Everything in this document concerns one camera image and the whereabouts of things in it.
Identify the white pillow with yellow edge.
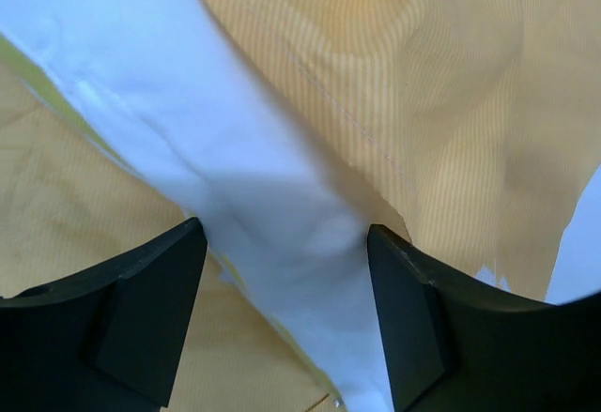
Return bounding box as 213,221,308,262
1,0,393,411

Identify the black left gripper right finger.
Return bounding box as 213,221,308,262
367,224,600,412

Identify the orange pillowcase with blue back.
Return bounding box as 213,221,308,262
1,0,600,411

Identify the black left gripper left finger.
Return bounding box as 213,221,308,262
1,219,207,411

